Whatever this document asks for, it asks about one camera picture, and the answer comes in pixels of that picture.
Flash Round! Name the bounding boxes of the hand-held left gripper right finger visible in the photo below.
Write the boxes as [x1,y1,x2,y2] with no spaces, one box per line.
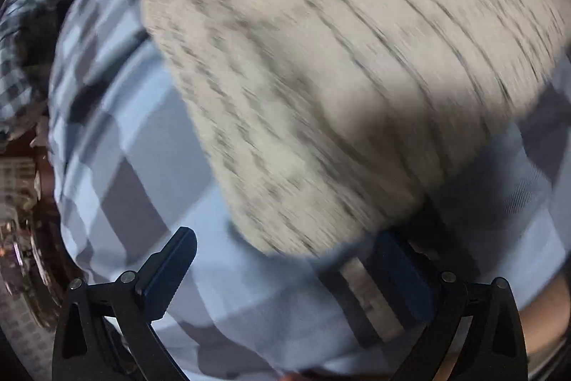
[372,228,529,381]

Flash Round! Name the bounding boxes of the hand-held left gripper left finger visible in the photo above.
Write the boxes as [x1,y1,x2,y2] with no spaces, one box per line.
[52,227,198,381]

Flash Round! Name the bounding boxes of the cream knitted sweater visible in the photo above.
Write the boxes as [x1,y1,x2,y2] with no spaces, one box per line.
[138,0,565,259]

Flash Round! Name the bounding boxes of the blue checkered bed blanket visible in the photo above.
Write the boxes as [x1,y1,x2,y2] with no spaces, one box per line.
[47,0,571,381]

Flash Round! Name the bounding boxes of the person's bare leg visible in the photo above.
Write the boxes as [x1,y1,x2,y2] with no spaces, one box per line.
[520,274,571,359]

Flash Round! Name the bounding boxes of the pile of checkered duvet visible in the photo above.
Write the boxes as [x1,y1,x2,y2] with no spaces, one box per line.
[0,0,63,136]

